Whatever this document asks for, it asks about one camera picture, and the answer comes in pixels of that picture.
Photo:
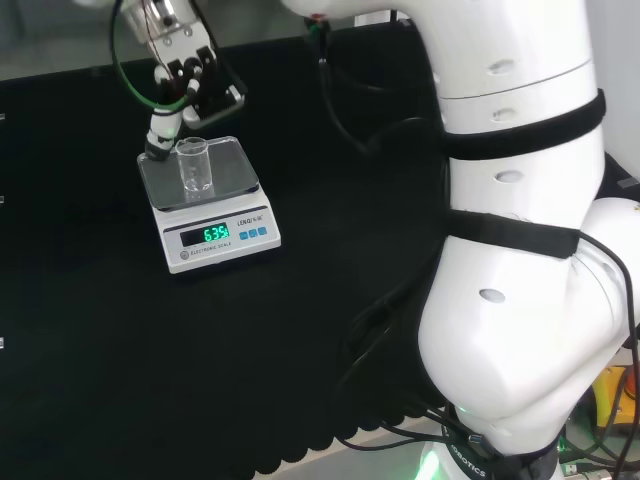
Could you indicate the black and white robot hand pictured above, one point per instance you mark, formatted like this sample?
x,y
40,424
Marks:
x,y
172,35

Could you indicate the clear glass beaker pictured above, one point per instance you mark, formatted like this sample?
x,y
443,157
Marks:
x,y
195,170

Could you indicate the white electronic balance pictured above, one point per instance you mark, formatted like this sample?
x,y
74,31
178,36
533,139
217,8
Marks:
x,y
220,250

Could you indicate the black bench cloth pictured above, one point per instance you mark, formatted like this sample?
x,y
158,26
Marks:
x,y
100,350

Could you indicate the yellow stop button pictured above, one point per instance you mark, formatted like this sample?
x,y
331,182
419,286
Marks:
x,y
617,395

